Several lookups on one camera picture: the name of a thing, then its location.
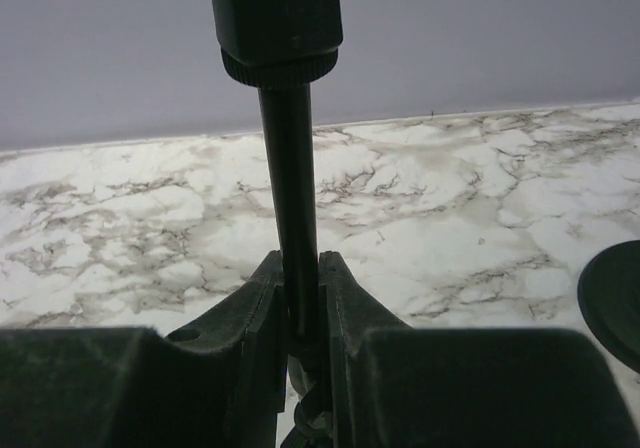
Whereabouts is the black tripod microphone stand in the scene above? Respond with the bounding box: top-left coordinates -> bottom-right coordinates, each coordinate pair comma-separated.
212,0 -> 343,447

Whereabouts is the black shock-mount desk stand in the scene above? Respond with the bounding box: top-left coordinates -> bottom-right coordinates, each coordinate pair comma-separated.
577,240 -> 639,372

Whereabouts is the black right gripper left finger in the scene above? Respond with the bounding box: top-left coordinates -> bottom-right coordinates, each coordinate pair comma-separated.
1,251 -> 287,447

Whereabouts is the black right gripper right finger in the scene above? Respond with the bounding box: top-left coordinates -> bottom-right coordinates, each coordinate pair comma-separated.
319,252 -> 639,447

